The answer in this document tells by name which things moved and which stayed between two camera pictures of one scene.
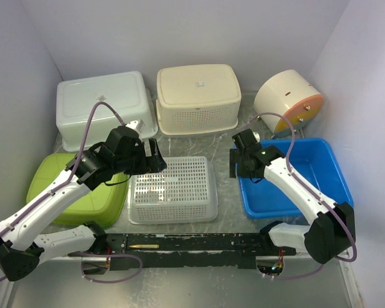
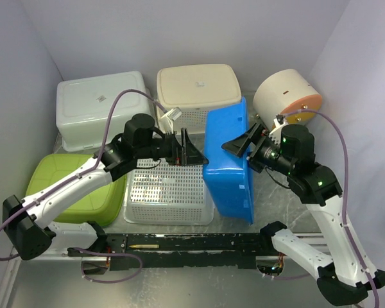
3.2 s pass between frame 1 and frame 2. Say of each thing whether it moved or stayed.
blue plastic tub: moved
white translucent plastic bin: stayed
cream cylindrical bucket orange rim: stayed
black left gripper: moved
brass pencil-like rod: stayed
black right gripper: moved
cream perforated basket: stayed
